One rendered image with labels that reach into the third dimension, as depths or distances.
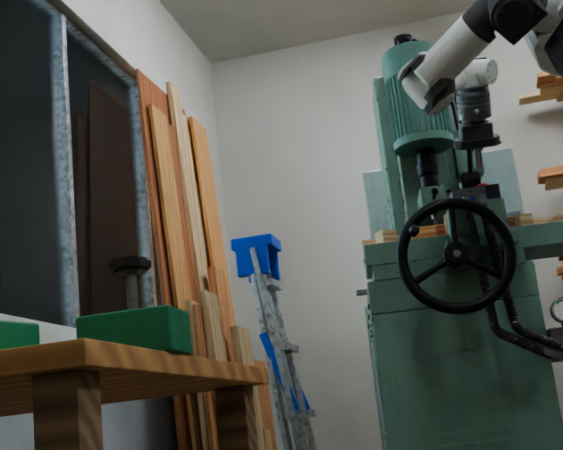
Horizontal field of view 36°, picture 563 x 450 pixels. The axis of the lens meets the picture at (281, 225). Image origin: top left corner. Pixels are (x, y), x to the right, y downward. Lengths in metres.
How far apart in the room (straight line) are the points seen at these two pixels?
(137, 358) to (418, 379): 1.48
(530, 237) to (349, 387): 2.59
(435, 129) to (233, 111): 2.89
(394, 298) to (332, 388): 2.55
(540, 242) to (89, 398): 1.72
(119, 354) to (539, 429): 1.62
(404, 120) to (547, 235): 0.52
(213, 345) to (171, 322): 2.62
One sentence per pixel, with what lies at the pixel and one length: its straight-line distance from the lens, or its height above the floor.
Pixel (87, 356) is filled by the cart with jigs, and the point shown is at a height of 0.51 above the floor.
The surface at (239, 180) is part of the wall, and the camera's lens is 5.11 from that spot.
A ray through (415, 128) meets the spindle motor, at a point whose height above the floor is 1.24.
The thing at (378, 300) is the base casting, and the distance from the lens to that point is 2.29.
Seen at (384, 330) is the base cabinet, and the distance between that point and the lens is 2.28.
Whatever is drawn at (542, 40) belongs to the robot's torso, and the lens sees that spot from 2.04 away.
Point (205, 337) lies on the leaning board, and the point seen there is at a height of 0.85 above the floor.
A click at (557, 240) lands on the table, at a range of 2.37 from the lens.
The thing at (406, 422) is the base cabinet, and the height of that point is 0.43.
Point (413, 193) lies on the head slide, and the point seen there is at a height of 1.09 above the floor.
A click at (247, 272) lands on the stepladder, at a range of 3.16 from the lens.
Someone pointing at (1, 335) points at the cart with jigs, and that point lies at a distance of 0.96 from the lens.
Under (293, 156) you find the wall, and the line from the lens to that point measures 5.07.
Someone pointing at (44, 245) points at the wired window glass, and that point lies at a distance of 3.15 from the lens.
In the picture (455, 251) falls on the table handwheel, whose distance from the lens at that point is 2.11.
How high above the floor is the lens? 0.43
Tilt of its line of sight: 14 degrees up
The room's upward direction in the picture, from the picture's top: 6 degrees counter-clockwise
